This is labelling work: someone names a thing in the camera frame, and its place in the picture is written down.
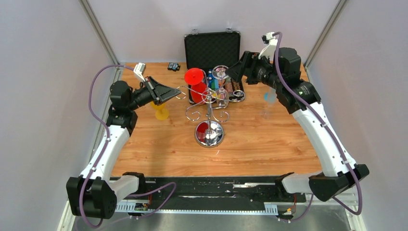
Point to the blue plastic wine glass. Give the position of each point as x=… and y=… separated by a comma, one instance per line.
x=270, y=96

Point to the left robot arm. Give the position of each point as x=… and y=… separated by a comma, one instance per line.
x=91, y=194

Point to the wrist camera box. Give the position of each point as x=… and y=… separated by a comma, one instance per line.
x=271, y=40
x=139, y=70

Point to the small black blue toy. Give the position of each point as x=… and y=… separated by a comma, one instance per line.
x=173, y=67

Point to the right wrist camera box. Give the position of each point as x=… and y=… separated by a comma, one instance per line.
x=271, y=40

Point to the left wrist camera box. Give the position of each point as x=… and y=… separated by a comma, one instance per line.
x=139, y=70

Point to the clear glass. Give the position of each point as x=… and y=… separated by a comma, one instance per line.
x=221, y=95

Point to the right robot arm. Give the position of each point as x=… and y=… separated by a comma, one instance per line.
x=340, y=172

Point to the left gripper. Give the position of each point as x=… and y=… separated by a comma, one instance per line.
x=158, y=93

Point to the clear champagne flute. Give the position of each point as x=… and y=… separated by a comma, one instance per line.
x=266, y=112

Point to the green blue block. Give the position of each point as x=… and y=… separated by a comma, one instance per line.
x=215, y=84

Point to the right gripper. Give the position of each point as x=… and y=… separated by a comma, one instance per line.
x=246, y=67

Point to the blue toy car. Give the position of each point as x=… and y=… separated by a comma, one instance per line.
x=210, y=78

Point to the red plastic wine glass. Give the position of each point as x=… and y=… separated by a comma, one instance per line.
x=195, y=78

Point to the black poker chip case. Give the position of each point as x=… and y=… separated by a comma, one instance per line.
x=208, y=50

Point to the yellow plastic wine glass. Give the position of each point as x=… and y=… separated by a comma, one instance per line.
x=161, y=113

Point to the chrome wine glass rack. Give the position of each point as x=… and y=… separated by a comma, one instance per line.
x=209, y=133

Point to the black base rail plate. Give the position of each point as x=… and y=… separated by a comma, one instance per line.
x=258, y=195

